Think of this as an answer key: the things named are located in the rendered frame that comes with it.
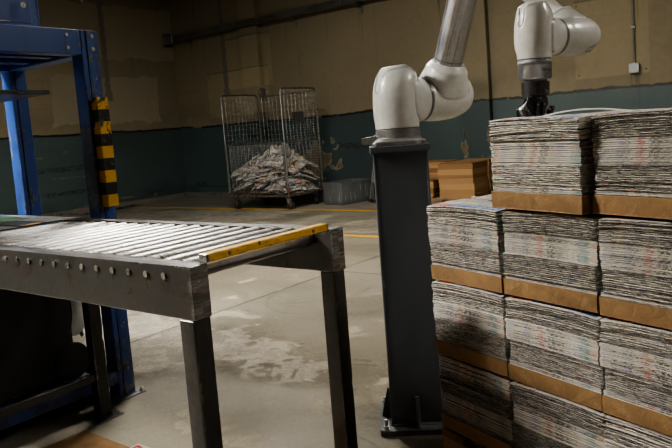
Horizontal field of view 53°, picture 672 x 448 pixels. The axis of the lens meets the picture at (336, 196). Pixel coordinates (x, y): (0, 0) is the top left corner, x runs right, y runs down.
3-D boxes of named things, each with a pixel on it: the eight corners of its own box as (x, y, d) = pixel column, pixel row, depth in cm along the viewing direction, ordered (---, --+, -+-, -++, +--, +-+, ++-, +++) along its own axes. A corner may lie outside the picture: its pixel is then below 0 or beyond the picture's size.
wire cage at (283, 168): (325, 202, 1003) (316, 86, 987) (289, 210, 938) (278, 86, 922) (266, 202, 1077) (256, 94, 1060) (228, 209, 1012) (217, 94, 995)
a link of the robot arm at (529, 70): (559, 58, 182) (559, 80, 183) (533, 61, 190) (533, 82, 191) (536, 58, 178) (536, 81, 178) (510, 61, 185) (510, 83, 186)
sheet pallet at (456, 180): (510, 201, 849) (508, 156, 844) (482, 210, 785) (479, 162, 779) (427, 201, 923) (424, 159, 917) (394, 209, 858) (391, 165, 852)
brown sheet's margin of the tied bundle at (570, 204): (534, 199, 184) (533, 183, 184) (627, 205, 160) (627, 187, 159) (491, 207, 176) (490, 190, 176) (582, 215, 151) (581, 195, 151)
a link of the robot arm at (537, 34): (536, 57, 177) (570, 57, 183) (534, -4, 175) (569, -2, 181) (506, 61, 186) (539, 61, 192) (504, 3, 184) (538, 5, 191)
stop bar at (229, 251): (329, 230, 182) (329, 223, 182) (208, 263, 148) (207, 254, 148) (320, 230, 184) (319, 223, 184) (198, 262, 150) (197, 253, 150)
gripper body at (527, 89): (535, 80, 179) (536, 115, 180) (556, 79, 184) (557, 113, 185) (513, 82, 185) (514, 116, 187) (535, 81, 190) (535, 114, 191)
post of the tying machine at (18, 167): (62, 370, 331) (24, 50, 316) (45, 376, 324) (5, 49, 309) (53, 367, 336) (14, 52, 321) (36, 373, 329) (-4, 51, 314)
